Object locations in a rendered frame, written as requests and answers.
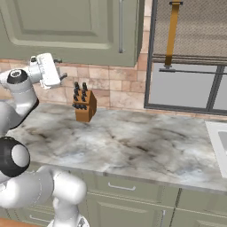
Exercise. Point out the wooden knife block with knives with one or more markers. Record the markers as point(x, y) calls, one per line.
point(85, 108)

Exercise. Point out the green base cabinet door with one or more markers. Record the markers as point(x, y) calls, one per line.
point(204, 211)
point(124, 211)

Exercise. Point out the white sink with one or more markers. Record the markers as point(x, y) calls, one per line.
point(217, 144)

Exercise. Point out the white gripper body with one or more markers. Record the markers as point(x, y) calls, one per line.
point(48, 71)

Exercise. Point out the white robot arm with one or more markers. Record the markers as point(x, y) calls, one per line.
point(20, 97)

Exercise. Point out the dark grey window frame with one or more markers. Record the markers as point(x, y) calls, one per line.
point(149, 59)

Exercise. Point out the green drawer front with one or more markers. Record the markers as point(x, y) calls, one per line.
point(139, 184)
point(35, 217)

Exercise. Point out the green wall cabinet door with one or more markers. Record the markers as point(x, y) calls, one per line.
point(65, 29)

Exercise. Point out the brown woven window blind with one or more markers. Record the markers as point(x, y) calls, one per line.
point(201, 26)

